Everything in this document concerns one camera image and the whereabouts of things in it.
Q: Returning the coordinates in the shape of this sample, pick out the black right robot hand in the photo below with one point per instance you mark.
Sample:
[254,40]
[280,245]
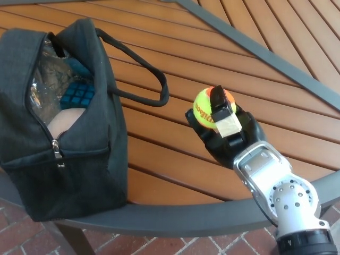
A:
[239,132]

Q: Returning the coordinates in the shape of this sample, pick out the orange and yellow tennis ball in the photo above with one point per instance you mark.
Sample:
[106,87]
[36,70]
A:
[202,109]

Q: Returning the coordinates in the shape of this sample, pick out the blue rubik cube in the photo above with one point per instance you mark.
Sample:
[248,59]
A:
[78,95]

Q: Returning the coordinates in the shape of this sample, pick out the white round soft toy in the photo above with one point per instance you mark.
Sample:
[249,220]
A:
[65,119]

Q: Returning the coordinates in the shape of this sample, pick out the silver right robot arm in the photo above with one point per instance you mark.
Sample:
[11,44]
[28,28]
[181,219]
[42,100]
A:
[279,191]

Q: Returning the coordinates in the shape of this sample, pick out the dark grey insulated lunch bag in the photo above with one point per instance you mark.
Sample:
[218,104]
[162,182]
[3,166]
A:
[93,159]

